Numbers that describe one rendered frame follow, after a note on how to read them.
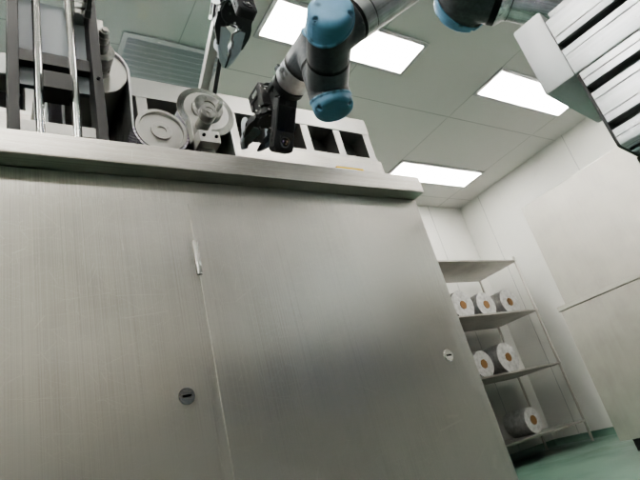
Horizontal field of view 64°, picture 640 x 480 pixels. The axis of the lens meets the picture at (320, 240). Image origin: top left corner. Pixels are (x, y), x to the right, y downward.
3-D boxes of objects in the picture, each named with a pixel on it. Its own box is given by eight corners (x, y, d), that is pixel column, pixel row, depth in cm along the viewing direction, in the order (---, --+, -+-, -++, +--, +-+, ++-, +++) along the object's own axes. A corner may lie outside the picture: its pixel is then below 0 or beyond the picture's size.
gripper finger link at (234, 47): (230, 68, 129) (235, 30, 126) (238, 70, 125) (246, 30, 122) (217, 65, 127) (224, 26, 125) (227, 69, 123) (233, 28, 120)
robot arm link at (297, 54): (317, 39, 90) (306, 5, 94) (289, 82, 98) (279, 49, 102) (352, 49, 95) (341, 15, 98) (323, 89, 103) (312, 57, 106)
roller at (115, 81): (62, 86, 111) (59, 38, 117) (49, 153, 130) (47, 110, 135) (130, 97, 119) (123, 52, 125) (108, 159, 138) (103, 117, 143)
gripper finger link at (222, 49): (217, 65, 127) (224, 26, 125) (227, 69, 123) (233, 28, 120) (206, 63, 126) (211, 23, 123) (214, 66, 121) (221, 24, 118)
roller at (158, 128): (137, 148, 113) (131, 105, 117) (113, 207, 131) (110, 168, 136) (190, 153, 119) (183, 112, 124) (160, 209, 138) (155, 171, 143)
